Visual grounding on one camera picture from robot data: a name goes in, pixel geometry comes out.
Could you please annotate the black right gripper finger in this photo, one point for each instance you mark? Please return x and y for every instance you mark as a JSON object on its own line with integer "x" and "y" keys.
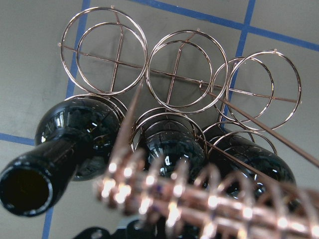
{"x": 93, "y": 233}

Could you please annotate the dark wine bottle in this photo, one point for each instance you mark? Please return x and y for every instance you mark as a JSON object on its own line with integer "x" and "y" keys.
{"x": 240, "y": 145}
{"x": 73, "y": 142}
{"x": 172, "y": 137}

